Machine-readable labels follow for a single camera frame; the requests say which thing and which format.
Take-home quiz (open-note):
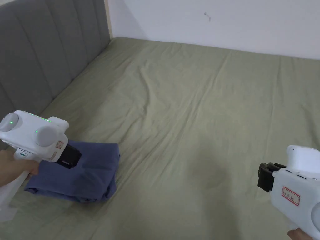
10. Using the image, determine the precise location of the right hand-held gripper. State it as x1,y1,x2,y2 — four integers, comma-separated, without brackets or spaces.
257,144,320,237

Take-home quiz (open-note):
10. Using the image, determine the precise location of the dark blue garment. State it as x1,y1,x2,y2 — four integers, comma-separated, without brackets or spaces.
24,140,122,203

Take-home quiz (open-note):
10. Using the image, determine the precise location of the person's right hand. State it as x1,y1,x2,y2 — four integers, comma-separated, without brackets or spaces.
287,230,320,240

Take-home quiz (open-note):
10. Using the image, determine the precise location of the bed with pale green sheet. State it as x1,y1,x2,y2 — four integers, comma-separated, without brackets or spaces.
0,37,320,240

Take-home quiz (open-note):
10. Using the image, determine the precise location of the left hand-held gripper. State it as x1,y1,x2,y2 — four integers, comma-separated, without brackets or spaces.
0,110,82,169

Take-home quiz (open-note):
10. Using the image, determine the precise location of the person's left hand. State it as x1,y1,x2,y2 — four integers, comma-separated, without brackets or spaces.
0,149,39,188

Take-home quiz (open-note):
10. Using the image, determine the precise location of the grey padded headboard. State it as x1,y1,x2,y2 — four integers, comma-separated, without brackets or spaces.
0,0,112,150

